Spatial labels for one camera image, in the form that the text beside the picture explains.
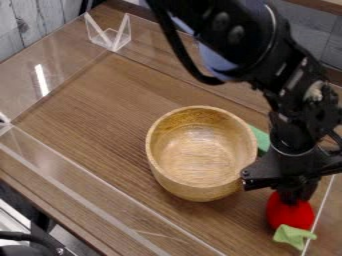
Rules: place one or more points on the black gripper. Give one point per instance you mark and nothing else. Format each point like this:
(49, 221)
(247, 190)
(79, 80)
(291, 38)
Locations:
(305, 152)

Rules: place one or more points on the red plush strawberry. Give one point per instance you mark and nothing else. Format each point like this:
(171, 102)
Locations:
(290, 221)

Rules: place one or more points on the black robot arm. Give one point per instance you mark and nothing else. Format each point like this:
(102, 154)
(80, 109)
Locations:
(238, 40)

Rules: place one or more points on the green foam block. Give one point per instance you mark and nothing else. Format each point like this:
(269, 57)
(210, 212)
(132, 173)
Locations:
(262, 141)

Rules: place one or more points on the wooden bowl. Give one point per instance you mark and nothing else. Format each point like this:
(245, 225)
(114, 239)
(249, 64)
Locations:
(198, 147)

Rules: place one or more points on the clear acrylic enclosure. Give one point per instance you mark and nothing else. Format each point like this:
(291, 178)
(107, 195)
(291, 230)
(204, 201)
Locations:
(82, 94)

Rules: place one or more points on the black metal bracket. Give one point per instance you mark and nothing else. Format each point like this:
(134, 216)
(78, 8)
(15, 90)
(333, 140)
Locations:
(49, 242)

